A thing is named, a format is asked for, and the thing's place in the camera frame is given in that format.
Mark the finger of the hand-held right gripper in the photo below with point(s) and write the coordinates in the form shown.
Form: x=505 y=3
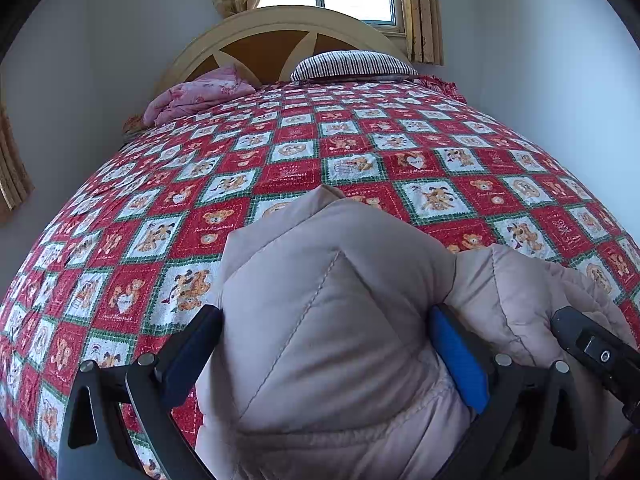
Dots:
x=590 y=345

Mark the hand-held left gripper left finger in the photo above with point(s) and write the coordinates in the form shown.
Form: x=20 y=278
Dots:
x=195 y=355

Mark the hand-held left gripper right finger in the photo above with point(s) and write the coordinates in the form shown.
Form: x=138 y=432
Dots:
x=460 y=355

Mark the beige quilted jacket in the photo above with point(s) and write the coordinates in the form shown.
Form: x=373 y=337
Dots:
x=325 y=335

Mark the red patchwork printed blanket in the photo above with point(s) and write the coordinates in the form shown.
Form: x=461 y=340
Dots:
x=300 y=150

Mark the pink folded blanket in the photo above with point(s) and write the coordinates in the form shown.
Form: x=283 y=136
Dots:
x=195 y=95

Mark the yellow curtain with cream trim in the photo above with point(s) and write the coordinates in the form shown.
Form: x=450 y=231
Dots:
x=10 y=170

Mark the striped pillow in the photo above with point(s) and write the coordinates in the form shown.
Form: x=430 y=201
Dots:
x=350 y=65

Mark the cream arched wooden headboard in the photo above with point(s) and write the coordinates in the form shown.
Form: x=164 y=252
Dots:
x=260 y=50

